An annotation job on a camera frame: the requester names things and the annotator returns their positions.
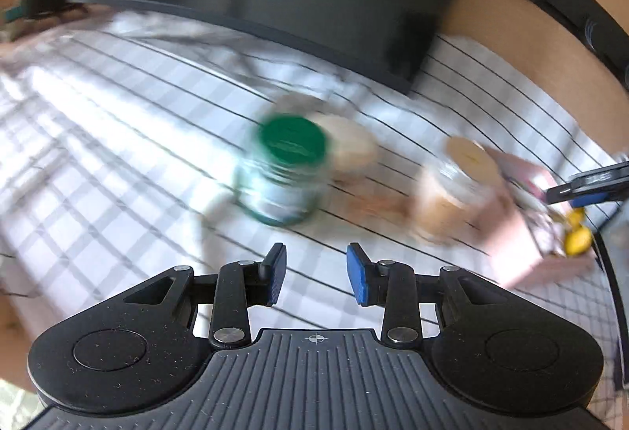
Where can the green-lid glass jar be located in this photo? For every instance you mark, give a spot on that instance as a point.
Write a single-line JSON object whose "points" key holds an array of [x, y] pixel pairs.
{"points": [[285, 164]]}

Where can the white checked tablecloth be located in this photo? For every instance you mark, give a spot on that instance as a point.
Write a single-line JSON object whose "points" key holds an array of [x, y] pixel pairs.
{"points": [[123, 140]]}

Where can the clear jar with beige lid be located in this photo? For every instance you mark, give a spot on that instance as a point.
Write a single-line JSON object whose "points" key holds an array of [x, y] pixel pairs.
{"points": [[452, 194]]}

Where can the pink cardboard box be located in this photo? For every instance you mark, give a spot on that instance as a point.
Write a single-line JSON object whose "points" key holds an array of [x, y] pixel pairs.
{"points": [[516, 243]]}

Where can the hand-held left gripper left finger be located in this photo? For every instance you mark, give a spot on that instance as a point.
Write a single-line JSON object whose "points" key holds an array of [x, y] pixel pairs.
{"points": [[276, 275]]}

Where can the green checked cloth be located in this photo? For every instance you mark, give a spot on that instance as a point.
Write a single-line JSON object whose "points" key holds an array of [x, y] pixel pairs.
{"points": [[14, 408]]}

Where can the cream round soap case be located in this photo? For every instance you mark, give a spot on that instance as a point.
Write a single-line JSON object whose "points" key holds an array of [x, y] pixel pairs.
{"points": [[351, 147]]}

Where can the yellow rubber duck toy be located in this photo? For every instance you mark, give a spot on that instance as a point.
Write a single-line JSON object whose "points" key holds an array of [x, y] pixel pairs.
{"points": [[576, 238]]}

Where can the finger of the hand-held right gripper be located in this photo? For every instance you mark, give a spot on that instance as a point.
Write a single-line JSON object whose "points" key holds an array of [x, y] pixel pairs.
{"points": [[589, 184]]}

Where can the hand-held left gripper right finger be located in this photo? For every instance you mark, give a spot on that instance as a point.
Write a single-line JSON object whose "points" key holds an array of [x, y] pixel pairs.
{"points": [[358, 275]]}

